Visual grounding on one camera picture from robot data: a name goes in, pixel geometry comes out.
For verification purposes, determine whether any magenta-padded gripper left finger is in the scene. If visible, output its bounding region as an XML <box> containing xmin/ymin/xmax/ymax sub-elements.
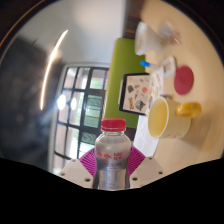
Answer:
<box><xmin>58</xmin><ymin>148</ymin><xmax>98</xmax><ymax>189</ymax></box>

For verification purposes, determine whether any flat round red coaster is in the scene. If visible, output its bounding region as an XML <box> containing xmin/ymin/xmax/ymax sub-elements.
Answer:
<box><xmin>173</xmin><ymin>65</ymin><xmax>195</xmax><ymax>96</ymax></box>

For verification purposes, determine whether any clear red-capped drink bottle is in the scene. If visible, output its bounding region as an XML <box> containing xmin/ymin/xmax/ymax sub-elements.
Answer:
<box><xmin>93</xmin><ymin>118</ymin><xmax>133</xmax><ymax>191</ymax></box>

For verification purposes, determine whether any curved linear ceiling light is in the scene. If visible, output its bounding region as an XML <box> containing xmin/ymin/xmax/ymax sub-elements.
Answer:
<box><xmin>39</xmin><ymin>29</ymin><xmax>69</xmax><ymax>111</ymax></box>

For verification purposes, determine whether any group of pendant lamps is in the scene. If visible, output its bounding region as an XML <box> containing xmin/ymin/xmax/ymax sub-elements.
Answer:
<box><xmin>56</xmin><ymin>93</ymin><xmax>78</xmax><ymax>112</ymax></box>

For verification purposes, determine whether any green upholstered bench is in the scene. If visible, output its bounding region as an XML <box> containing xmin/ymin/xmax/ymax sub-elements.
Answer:
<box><xmin>103</xmin><ymin>37</ymin><xmax>148</xmax><ymax>129</ymax></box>

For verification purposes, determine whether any small blue-capped bottle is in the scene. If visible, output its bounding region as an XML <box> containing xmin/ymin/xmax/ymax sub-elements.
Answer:
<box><xmin>139</xmin><ymin>60</ymin><xmax>159</xmax><ymax>71</ymax></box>

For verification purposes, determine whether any white paper sheet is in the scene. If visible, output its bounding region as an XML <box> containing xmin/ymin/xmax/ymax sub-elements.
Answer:
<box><xmin>132</xmin><ymin>114</ymin><xmax>160</xmax><ymax>158</ymax></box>

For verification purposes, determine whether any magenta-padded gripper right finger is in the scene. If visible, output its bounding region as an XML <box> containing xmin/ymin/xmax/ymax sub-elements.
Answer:
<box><xmin>128</xmin><ymin>145</ymin><xmax>164</xmax><ymax>189</ymax></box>

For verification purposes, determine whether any white rounded flat device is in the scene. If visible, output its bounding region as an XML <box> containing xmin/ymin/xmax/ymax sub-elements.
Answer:
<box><xmin>156</xmin><ymin>55</ymin><xmax>177</xmax><ymax>88</ymax></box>

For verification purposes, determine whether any white bowl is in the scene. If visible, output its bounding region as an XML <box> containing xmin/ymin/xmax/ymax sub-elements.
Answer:
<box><xmin>134</xmin><ymin>21</ymin><xmax>164</xmax><ymax>57</ymax></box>

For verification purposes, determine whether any yellow mug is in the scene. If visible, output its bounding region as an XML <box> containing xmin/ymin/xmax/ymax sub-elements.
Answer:
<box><xmin>147</xmin><ymin>96</ymin><xmax>203</xmax><ymax>140</ymax></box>

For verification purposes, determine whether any black-framed picture sign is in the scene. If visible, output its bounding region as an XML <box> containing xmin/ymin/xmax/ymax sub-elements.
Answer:
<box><xmin>118</xmin><ymin>72</ymin><xmax>158</xmax><ymax>117</ymax></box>

